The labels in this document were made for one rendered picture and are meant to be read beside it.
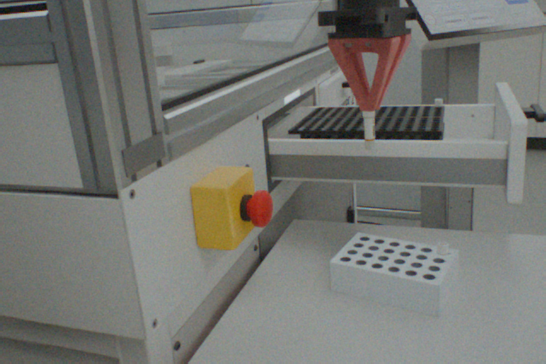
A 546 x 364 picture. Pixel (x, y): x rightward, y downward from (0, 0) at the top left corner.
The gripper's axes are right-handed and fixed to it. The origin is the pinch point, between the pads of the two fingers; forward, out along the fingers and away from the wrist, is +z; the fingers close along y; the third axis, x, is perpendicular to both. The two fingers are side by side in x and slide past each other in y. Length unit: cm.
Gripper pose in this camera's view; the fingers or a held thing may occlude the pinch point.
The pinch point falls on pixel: (369, 101)
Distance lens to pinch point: 52.2
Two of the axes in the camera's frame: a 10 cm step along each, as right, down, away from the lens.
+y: -5.3, 2.6, -8.1
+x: 8.4, 1.0, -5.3
